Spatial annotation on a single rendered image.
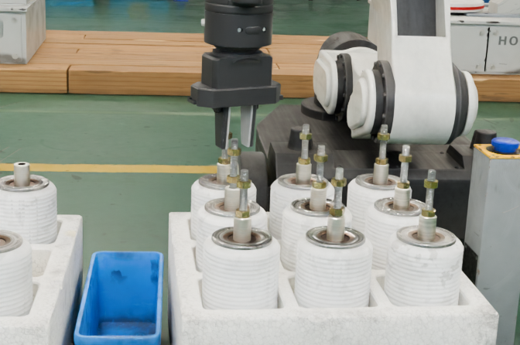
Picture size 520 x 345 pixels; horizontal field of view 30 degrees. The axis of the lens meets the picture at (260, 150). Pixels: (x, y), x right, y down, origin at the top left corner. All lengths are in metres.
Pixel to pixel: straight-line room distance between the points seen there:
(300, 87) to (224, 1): 2.03
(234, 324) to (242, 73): 0.32
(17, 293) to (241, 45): 0.40
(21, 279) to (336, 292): 0.38
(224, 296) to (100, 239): 0.76
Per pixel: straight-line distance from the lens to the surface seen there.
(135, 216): 2.05
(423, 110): 1.62
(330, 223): 1.21
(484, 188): 1.45
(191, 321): 1.16
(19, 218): 1.39
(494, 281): 1.50
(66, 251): 1.36
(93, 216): 2.04
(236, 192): 1.30
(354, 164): 1.79
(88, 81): 3.20
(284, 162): 1.75
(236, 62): 1.24
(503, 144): 1.45
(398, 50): 1.64
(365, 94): 1.63
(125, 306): 1.55
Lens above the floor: 0.67
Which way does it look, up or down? 15 degrees down
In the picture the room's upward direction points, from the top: 2 degrees clockwise
